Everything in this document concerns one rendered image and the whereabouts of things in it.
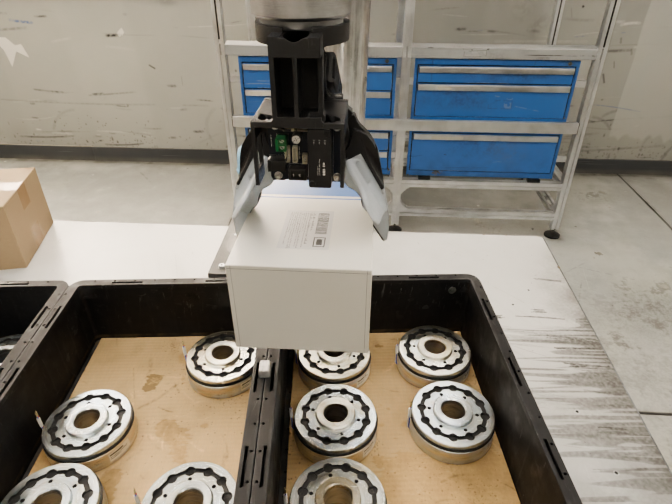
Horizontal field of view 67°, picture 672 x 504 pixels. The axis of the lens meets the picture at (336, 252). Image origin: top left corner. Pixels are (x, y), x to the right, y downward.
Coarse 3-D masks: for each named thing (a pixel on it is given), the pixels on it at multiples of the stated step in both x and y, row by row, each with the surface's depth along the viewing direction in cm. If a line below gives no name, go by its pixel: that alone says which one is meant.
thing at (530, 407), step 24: (480, 288) 73; (504, 336) 64; (504, 360) 61; (264, 384) 57; (264, 408) 54; (528, 408) 54; (264, 432) 52; (264, 456) 51; (552, 456) 50; (264, 480) 47
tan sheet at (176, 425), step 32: (96, 352) 76; (128, 352) 76; (160, 352) 76; (96, 384) 70; (128, 384) 70; (160, 384) 70; (160, 416) 66; (192, 416) 66; (224, 416) 66; (160, 448) 62; (192, 448) 62; (224, 448) 62; (128, 480) 58
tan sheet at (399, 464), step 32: (384, 352) 76; (384, 384) 70; (384, 416) 66; (288, 448) 62; (384, 448) 62; (416, 448) 62; (288, 480) 58; (384, 480) 58; (416, 480) 58; (448, 480) 58; (480, 480) 58
